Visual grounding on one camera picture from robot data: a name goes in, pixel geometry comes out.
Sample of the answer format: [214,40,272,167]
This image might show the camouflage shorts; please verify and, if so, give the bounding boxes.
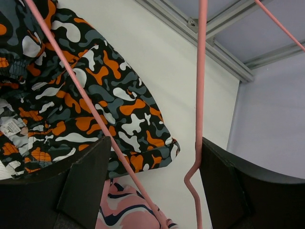
[0,0,180,178]

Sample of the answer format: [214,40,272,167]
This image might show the pink shark print shorts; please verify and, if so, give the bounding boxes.
[95,178,178,229]

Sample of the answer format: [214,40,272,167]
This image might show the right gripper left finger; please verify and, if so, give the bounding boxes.
[56,137,111,229]

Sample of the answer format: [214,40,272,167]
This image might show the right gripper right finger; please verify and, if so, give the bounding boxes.
[200,138,253,229]

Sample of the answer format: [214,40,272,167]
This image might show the left aluminium frame post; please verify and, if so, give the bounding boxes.
[138,0,305,83]

